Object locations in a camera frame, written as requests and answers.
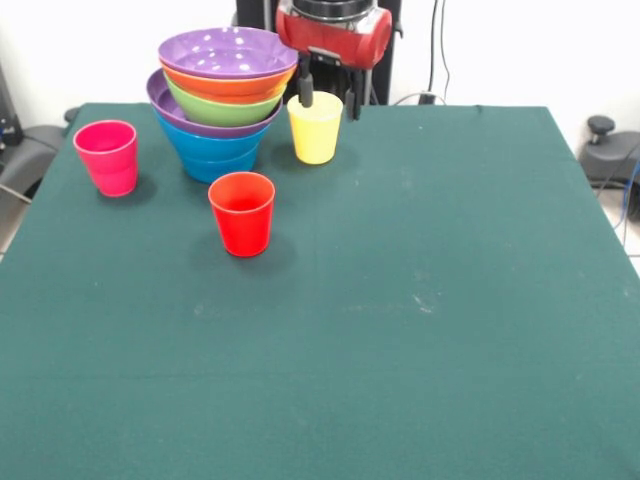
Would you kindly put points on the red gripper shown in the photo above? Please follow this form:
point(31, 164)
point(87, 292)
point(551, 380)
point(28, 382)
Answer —
point(340, 37)

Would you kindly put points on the yellow plastic cup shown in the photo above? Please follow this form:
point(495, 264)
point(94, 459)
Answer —
point(315, 140)

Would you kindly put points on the orange plastic bowl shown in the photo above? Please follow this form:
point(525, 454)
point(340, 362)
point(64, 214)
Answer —
point(225, 86)

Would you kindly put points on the green plastic bowl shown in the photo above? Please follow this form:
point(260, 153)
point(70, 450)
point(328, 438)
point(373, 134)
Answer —
point(225, 111)

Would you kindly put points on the purple plastic bowl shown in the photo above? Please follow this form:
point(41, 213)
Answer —
point(225, 52)
point(160, 100)

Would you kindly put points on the large blue plastic bowl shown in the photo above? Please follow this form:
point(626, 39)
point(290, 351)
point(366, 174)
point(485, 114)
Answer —
point(215, 147)

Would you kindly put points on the red plastic cup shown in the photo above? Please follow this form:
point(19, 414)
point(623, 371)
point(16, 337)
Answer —
point(245, 225)

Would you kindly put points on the small teal plastic bowl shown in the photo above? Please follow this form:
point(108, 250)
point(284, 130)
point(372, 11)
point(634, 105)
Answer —
point(220, 172)

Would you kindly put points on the dark green tablecloth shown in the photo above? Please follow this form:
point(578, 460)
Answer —
point(350, 325)

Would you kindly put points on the pink plastic cup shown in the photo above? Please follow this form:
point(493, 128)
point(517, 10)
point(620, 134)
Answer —
point(107, 160)

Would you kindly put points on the grey equipment base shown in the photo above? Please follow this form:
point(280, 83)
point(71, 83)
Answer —
point(30, 150)

